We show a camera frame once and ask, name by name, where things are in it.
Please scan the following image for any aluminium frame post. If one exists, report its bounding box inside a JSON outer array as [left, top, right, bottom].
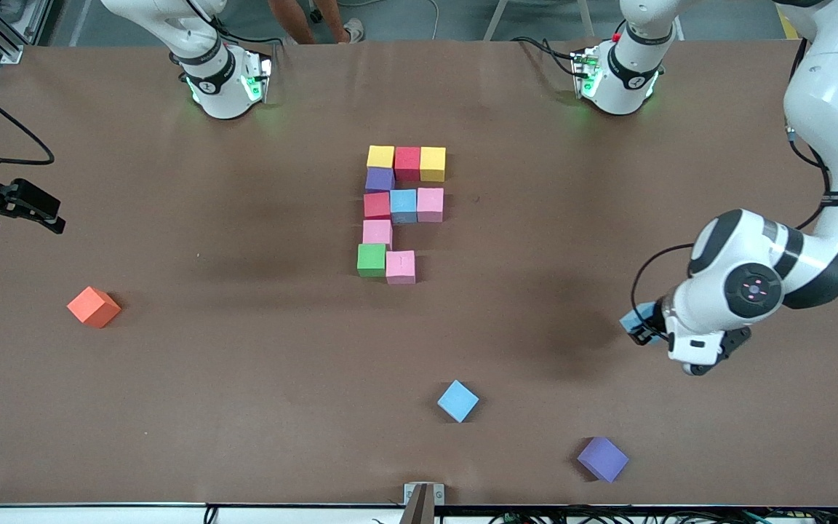
[[0, 11, 25, 65]]

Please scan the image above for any black left arm base cable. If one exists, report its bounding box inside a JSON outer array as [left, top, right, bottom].
[[512, 35, 580, 77]]

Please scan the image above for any blue foam block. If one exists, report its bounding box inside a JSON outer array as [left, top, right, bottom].
[[620, 301, 658, 345], [436, 379, 480, 424], [390, 188, 418, 224]]

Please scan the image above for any person leg with sneaker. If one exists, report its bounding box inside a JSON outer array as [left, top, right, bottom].
[[314, 0, 366, 44], [270, 0, 318, 46]]

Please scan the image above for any brown table cover sheet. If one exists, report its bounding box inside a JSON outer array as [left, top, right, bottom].
[[0, 40, 838, 507]]

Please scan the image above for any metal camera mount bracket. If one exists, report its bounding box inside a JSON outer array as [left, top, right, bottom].
[[399, 483, 446, 524]]

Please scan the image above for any orange foam block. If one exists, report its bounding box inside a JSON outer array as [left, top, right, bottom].
[[66, 285, 122, 330]]

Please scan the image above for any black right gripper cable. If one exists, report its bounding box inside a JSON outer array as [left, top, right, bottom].
[[0, 73, 55, 167]]

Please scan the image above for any green foam block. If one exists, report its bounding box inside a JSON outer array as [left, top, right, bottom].
[[357, 243, 388, 279]]

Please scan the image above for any pink foam block with slit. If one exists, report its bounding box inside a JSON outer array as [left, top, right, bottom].
[[386, 250, 417, 285]]

